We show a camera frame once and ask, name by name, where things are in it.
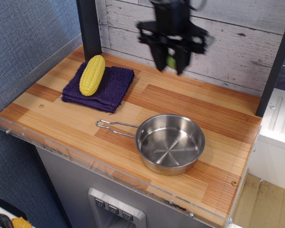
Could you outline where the green handled grey spatula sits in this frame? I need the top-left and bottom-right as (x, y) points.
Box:
(166, 55), (176, 70)

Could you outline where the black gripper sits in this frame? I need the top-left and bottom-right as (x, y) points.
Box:
(136, 0), (215, 75)

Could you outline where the white ribbed side panel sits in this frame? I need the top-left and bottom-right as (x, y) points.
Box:
(260, 88), (285, 143)

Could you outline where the black frame post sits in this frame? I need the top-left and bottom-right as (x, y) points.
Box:
(255, 31), (285, 117)
(76, 0), (102, 62)

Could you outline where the clear acrylic guard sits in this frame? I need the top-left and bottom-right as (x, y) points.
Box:
(0, 28), (265, 228)

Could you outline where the yellow plastic corn cob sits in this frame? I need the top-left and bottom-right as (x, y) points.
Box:
(79, 55), (105, 96)

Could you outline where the black right frame post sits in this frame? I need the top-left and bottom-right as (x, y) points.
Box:
(255, 31), (285, 117)

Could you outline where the yellow object bottom left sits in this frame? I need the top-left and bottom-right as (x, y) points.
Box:
(11, 217), (33, 228)

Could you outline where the stainless steel pan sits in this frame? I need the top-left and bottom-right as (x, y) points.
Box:
(95, 113), (206, 176)

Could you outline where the black left frame post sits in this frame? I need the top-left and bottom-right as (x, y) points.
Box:
(76, 0), (102, 62)

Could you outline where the dark blue folded towel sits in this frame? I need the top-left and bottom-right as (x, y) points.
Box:
(62, 62), (135, 113)

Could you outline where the silver dispenser panel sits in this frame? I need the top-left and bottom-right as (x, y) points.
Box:
(88, 187), (147, 228)

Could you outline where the grey toy fridge cabinet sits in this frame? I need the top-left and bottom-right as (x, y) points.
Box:
(37, 147), (207, 228)

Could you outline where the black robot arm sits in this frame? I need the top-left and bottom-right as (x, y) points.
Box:
(136, 0), (215, 75)

